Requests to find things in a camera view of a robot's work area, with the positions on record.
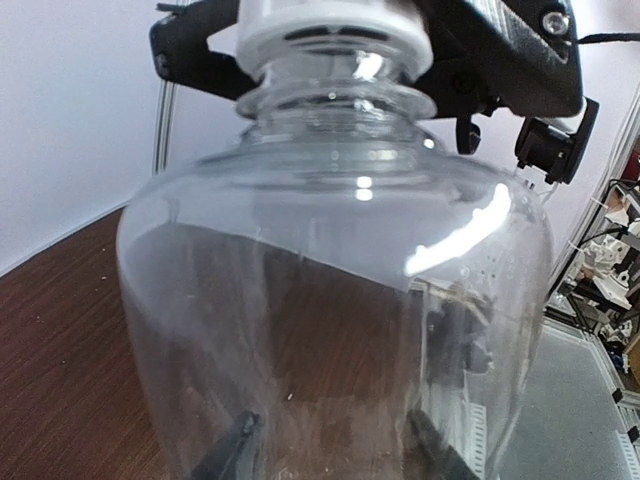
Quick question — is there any clear plastic bottle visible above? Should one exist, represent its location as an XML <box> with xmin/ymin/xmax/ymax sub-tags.
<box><xmin>117</xmin><ymin>40</ymin><xmax>552</xmax><ymax>479</ymax></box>

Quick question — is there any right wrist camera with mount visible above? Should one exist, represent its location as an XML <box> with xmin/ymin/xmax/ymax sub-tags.
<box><xmin>515</xmin><ymin>97</ymin><xmax>600</xmax><ymax>185</ymax></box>

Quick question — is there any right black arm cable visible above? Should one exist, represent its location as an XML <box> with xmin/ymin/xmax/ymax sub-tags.
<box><xmin>574</xmin><ymin>30</ymin><xmax>640</xmax><ymax>46</ymax></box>

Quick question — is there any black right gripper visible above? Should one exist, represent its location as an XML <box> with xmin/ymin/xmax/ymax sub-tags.
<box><xmin>415</xmin><ymin>1</ymin><xmax>583</xmax><ymax>155</ymax></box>

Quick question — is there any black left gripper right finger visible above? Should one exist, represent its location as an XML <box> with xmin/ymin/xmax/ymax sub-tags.
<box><xmin>407</xmin><ymin>409</ymin><xmax>478</xmax><ymax>479</ymax></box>

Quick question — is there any left aluminium frame post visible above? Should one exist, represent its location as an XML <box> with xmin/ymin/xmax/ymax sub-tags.
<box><xmin>152</xmin><ymin>80</ymin><xmax>176</xmax><ymax>176</ymax></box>

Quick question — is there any white bottle cap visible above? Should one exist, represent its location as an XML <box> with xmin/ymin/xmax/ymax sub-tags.
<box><xmin>236</xmin><ymin>1</ymin><xmax>434</xmax><ymax>80</ymax></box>

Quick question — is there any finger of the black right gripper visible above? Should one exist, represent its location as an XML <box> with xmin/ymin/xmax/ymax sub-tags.
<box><xmin>149</xmin><ymin>0</ymin><xmax>253</xmax><ymax>99</ymax></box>

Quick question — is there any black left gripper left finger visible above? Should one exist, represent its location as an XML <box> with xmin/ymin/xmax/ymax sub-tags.
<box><xmin>189</xmin><ymin>411</ymin><xmax>263</xmax><ymax>480</ymax></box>

